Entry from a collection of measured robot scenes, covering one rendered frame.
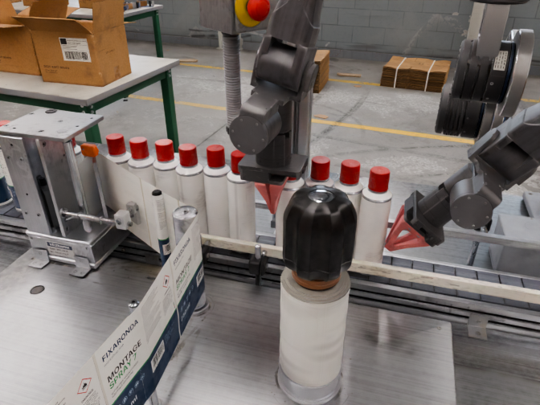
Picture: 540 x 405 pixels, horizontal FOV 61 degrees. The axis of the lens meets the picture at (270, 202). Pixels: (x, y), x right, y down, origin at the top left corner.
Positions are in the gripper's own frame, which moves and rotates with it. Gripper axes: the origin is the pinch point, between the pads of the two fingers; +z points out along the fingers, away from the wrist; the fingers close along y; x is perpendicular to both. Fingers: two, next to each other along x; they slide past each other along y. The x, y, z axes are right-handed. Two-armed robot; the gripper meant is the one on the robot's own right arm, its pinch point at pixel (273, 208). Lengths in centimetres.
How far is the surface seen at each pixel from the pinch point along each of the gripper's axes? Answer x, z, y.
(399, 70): 429, 85, 12
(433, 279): 1.8, 10.7, 28.1
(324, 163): 5.7, -6.8, 7.4
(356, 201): 5.1, -0.6, 13.4
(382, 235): 3.9, 4.7, 18.5
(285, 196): 2.9, -0.9, 1.4
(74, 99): 102, 23, -122
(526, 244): 9.8, 6.1, 42.8
